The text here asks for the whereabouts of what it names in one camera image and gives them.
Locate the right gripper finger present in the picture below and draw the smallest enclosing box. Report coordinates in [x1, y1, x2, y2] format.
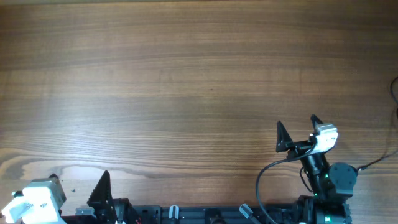
[275, 121, 294, 152]
[310, 114, 323, 129]

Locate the black USB cable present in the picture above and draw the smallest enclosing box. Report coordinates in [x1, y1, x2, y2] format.
[357, 76, 398, 172]

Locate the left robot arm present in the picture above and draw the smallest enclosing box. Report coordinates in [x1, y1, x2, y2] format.
[61, 170, 139, 224]

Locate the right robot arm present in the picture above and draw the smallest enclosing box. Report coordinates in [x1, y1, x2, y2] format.
[276, 115, 358, 223]

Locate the right camera black cable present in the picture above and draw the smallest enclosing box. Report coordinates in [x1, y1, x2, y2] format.
[255, 142, 318, 224]

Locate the black aluminium base frame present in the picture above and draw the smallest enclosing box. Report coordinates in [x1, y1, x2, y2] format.
[74, 203, 352, 224]

